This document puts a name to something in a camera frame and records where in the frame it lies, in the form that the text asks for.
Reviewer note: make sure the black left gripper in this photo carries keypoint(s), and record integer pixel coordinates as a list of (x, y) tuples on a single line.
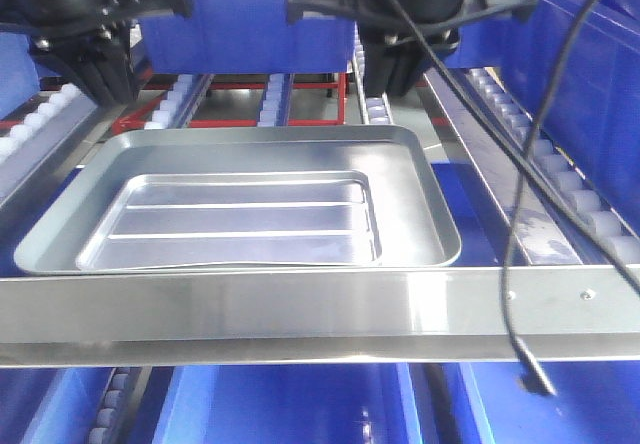
[(48, 24)]

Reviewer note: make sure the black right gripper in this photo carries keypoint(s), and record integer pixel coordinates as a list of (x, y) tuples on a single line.
[(437, 21)]

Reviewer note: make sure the silver ribbed metal tray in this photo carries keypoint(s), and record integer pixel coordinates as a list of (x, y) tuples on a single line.
[(161, 221)]

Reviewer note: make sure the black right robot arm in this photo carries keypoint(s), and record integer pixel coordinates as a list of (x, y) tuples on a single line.
[(401, 38)]

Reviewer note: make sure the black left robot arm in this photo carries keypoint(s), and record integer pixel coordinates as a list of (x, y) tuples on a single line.
[(87, 42)]

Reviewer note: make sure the large silver outer tray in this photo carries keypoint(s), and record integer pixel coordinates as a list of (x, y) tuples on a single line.
[(414, 224)]

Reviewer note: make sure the large blue bin rear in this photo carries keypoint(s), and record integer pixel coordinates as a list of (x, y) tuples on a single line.
[(246, 37)]

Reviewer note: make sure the large blue bin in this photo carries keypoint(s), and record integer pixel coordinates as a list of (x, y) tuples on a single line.
[(246, 37), (595, 115)]

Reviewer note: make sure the large blue bin right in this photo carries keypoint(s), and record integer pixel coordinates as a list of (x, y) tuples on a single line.
[(595, 115)]

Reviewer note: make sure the blue bin bottom centre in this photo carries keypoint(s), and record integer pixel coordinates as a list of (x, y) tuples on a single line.
[(313, 403)]

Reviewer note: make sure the red metal floor frame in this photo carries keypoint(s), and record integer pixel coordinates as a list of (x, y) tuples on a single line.
[(207, 101)]

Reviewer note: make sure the steel front rail right shelf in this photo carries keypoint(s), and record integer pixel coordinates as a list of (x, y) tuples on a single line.
[(265, 316)]

